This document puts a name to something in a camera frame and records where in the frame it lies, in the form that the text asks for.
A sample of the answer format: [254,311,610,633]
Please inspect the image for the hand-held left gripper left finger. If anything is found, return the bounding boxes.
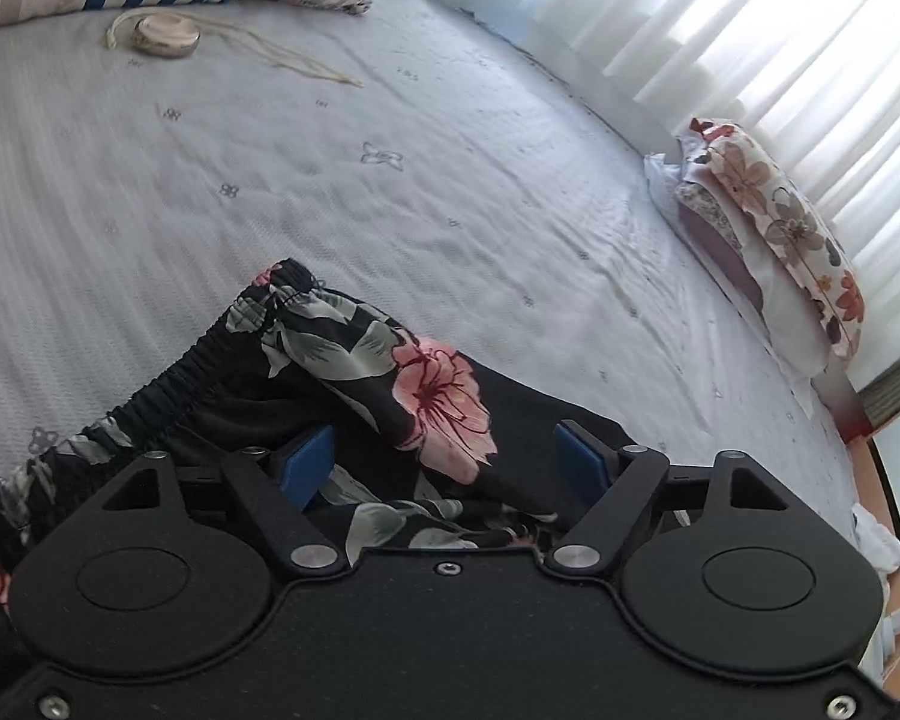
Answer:
[102,424,350,579]

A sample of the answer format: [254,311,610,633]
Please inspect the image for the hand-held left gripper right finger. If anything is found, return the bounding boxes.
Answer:
[544,420,788,579]

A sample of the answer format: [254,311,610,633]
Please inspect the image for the black floral pants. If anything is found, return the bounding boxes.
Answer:
[0,258,647,620]

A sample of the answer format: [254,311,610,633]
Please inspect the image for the purple folded cloth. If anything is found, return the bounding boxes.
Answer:
[673,180,767,310]

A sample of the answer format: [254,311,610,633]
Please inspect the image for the white crumpled cloth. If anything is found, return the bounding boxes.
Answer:
[851,502,900,575]

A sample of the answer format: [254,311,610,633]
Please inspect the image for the bed with white sheet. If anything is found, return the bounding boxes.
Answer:
[0,0,875,567]

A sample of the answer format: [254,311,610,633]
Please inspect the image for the floral pillow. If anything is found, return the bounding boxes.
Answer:
[675,117,866,362]

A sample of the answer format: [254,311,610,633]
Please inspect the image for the green curtain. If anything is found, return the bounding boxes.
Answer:
[856,349,900,436]

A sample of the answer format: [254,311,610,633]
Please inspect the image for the white sheer curtain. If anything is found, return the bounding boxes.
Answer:
[495,0,900,293]

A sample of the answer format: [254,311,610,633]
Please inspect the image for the round beige pendant with cord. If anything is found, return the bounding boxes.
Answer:
[105,9,365,88]

